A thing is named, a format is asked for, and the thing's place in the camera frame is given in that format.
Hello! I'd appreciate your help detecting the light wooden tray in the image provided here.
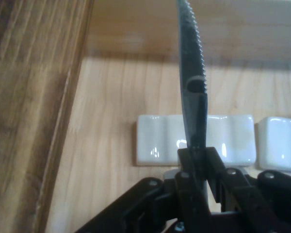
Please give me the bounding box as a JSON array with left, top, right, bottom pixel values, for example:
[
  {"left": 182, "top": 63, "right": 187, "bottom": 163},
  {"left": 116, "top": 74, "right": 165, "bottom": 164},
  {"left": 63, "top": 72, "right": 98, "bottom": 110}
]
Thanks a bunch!
[{"left": 42, "top": 0, "right": 291, "bottom": 233}]

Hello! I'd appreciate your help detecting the serrated steel knife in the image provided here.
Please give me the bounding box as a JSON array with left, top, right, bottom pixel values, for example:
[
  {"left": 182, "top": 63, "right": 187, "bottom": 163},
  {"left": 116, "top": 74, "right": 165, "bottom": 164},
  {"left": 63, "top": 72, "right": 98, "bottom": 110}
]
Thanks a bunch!
[{"left": 176, "top": 0, "right": 209, "bottom": 182}]

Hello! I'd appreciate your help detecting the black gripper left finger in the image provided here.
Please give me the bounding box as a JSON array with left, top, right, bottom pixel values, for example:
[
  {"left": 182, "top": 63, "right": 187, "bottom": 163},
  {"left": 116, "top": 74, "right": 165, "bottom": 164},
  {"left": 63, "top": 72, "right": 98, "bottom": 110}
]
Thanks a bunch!
[{"left": 75, "top": 147, "right": 214, "bottom": 233}]

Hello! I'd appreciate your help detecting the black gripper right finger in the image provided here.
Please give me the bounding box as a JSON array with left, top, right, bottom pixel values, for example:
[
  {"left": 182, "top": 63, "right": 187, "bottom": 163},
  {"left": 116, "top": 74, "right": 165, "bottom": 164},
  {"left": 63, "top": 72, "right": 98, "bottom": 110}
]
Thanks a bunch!
[{"left": 204, "top": 146, "right": 291, "bottom": 233}]

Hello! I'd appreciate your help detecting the dark wooden board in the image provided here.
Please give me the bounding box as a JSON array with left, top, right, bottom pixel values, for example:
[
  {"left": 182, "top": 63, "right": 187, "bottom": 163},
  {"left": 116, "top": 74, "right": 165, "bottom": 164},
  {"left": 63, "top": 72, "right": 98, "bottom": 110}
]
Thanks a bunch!
[{"left": 0, "top": 0, "right": 96, "bottom": 233}]

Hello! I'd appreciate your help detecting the white ceramic cutlery rest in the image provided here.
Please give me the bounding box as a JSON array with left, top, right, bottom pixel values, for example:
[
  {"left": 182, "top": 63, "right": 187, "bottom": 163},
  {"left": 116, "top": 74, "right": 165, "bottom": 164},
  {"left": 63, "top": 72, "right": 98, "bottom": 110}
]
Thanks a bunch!
[
  {"left": 136, "top": 114, "right": 255, "bottom": 167},
  {"left": 256, "top": 116, "right": 291, "bottom": 173}
]

